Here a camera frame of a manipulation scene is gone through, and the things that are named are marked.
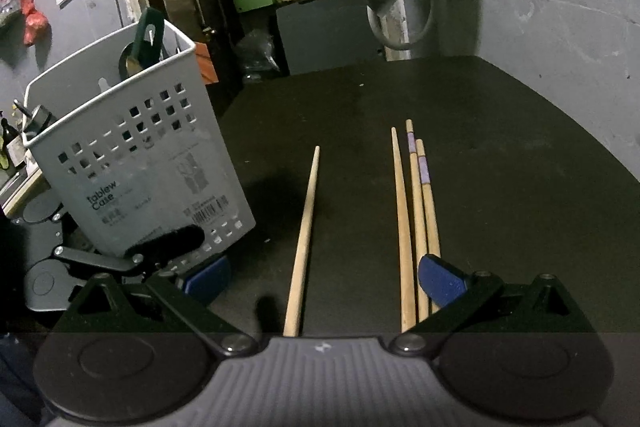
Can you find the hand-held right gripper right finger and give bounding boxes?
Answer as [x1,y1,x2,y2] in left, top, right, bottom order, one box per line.
[387,254,583,355]

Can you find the dark plastic bag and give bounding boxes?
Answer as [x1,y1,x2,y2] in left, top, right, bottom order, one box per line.
[234,29,281,82]

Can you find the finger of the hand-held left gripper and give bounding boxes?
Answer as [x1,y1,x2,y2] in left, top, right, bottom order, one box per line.
[52,224,207,276]

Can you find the orange bag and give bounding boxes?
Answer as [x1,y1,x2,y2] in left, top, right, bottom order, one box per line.
[192,41,221,85]

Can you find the purple banded wooden chopstick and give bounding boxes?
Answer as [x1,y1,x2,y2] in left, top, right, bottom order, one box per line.
[406,119,431,323]
[416,139,442,314]

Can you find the wooden counter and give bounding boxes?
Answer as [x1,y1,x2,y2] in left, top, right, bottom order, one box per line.
[0,167,53,218]

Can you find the green box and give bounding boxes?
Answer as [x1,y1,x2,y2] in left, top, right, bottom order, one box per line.
[234,0,277,14]

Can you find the row of condiment bottles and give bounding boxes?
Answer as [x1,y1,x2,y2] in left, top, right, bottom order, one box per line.
[0,107,26,170]

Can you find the grey perforated plastic basket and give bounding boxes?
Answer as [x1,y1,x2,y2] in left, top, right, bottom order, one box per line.
[22,19,258,258]

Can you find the red plastic bag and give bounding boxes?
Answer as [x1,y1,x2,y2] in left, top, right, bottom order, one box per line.
[20,0,52,46]

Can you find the plain wooden chopstick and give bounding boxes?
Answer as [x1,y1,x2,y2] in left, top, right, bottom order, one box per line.
[282,146,321,338]
[391,127,417,334]

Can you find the grey hose loop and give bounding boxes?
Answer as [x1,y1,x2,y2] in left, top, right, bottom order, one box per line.
[366,0,442,52]

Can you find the grey cabinet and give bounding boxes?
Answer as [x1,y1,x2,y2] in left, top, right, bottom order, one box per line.
[275,0,387,76]

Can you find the wall rack with red packets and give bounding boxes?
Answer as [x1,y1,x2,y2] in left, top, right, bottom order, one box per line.
[0,0,25,28]

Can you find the black handled metal peeler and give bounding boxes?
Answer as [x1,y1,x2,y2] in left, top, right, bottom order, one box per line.
[134,7,167,68]

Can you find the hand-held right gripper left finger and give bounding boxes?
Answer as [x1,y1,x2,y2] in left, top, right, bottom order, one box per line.
[67,254,261,358]

